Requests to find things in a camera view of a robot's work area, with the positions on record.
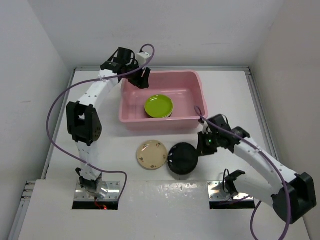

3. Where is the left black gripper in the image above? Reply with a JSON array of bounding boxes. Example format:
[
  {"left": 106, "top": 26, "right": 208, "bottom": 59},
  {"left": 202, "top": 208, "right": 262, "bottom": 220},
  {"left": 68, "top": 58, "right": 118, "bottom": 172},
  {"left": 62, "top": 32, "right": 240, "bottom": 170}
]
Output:
[{"left": 123, "top": 59, "right": 149, "bottom": 89}]

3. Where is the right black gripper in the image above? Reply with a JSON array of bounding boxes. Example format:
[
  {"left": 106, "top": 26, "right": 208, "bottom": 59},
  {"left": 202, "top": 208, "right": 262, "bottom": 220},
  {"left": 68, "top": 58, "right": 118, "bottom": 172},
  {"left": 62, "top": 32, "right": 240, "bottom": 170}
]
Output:
[{"left": 194, "top": 130, "right": 220, "bottom": 157}]

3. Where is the black plate front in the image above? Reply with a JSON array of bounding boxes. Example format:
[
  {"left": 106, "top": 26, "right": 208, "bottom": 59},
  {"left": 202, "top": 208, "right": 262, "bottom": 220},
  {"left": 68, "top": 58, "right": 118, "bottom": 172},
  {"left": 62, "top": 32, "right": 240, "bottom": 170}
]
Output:
[{"left": 167, "top": 142, "right": 199, "bottom": 176}]

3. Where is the lime green plate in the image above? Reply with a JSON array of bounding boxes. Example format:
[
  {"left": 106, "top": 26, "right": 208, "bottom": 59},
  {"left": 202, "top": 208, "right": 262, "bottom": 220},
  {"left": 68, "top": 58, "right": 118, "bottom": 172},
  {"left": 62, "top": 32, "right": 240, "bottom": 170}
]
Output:
[{"left": 144, "top": 94, "right": 174, "bottom": 118}]

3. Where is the cream floral plate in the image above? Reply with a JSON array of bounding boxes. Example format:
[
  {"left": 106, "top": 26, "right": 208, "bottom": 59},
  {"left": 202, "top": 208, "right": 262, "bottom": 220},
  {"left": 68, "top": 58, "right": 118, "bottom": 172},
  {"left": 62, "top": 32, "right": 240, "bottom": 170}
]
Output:
[{"left": 136, "top": 140, "right": 168, "bottom": 170}]

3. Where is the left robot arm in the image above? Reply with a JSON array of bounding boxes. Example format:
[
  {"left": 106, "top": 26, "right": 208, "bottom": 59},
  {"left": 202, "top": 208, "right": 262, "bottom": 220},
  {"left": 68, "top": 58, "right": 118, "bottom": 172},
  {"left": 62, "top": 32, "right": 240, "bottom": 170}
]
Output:
[{"left": 66, "top": 47, "right": 154, "bottom": 199}]

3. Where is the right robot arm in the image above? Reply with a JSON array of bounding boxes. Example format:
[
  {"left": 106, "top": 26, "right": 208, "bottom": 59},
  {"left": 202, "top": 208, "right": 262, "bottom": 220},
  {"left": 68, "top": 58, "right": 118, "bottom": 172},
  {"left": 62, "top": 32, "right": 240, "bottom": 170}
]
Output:
[{"left": 197, "top": 114, "right": 317, "bottom": 224}]

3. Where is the pink plastic bin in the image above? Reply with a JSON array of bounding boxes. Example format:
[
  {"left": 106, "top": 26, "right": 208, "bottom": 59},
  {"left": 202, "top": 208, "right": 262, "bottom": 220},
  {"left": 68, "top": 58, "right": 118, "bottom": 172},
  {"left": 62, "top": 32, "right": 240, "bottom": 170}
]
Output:
[{"left": 118, "top": 70, "right": 208, "bottom": 131}]

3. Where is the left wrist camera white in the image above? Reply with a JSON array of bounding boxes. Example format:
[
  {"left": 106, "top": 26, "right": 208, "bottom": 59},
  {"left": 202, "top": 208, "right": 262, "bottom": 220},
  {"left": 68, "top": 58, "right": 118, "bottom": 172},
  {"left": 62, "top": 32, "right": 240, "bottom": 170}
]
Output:
[{"left": 135, "top": 51, "right": 151, "bottom": 66}]

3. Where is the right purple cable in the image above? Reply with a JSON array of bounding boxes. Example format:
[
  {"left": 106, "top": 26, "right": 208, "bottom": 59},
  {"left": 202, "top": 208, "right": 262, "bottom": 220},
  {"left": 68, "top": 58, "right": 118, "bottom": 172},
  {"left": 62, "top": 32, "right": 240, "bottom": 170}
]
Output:
[{"left": 194, "top": 105, "right": 291, "bottom": 240}]

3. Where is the purple cable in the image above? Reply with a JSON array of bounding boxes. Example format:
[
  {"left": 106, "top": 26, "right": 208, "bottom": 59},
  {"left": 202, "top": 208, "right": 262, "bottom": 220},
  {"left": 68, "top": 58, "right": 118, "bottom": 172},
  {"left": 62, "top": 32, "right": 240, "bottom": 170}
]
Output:
[
  {"left": 46, "top": 43, "right": 128, "bottom": 201},
  {"left": 194, "top": 105, "right": 291, "bottom": 240}
]

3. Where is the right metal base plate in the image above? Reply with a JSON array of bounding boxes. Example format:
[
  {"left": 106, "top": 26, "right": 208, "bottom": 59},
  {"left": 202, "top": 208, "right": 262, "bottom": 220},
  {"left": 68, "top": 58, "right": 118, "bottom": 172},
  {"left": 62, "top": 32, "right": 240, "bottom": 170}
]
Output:
[{"left": 207, "top": 180, "right": 254, "bottom": 202}]

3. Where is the metal base plate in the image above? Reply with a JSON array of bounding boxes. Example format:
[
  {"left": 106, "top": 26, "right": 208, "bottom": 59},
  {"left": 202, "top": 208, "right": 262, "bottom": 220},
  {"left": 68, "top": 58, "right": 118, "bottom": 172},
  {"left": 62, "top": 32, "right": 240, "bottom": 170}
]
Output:
[
  {"left": 73, "top": 181, "right": 120, "bottom": 202},
  {"left": 207, "top": 180, "right": 254, "bottom": 202}
]

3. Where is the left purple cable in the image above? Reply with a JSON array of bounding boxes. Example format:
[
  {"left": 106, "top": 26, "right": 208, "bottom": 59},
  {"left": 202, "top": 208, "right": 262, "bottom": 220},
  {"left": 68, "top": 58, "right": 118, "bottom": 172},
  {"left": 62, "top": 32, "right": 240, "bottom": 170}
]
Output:
[{"left": 46, "top": 43, "right": 128, "bottom": 201}]

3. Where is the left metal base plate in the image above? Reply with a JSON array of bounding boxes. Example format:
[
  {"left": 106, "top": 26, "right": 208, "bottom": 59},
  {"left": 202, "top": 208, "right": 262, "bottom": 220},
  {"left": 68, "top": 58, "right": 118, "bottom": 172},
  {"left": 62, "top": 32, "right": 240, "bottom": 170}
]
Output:
[{"left": 73, "top": 181, "right": 120, "bottom": 202}]

